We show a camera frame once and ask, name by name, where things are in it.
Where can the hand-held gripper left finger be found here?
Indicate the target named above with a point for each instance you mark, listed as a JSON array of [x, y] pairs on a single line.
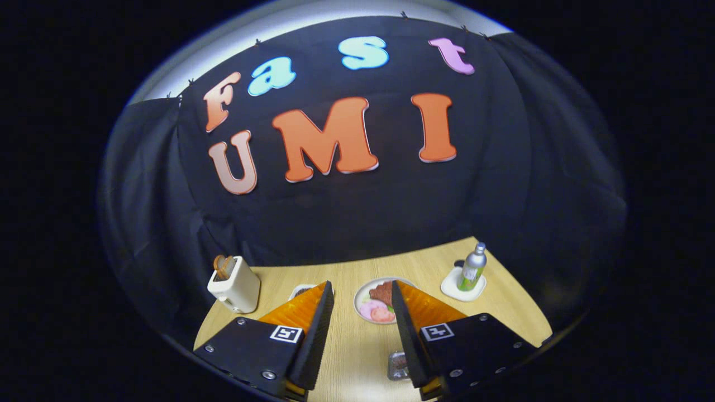
[[318, 335]]

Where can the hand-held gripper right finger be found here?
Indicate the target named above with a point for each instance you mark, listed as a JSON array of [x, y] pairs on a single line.
[[406, 335]]

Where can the red meat slice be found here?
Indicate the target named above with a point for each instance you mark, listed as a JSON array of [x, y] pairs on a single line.
[[384, 316]]

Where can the pink ham slice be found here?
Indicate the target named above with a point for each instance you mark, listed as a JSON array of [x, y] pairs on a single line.
[[367, 310]]

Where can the white divided tray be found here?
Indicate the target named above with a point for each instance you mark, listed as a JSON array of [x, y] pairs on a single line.
[[299, 291]]

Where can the brown meat patty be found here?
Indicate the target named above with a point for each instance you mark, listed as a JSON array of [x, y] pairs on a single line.
[[382, 293]]

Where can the white plate with meat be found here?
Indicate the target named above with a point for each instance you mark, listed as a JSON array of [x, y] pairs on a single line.
[[360, 293]]

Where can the small white coaster dish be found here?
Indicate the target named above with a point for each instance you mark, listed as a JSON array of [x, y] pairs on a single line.
[[451, 287]]

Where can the white toaster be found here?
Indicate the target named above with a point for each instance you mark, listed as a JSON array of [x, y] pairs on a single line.
[[240, 290]]

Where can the green and silver bottle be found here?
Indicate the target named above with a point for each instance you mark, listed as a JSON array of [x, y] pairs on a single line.
[[472, 268]]

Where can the toast bread slice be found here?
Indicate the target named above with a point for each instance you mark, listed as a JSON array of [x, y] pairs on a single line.
[[217, 268], [228, 267]]

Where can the row of black cloth clips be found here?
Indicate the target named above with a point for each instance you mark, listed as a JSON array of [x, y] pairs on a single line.
[[403, 14]]

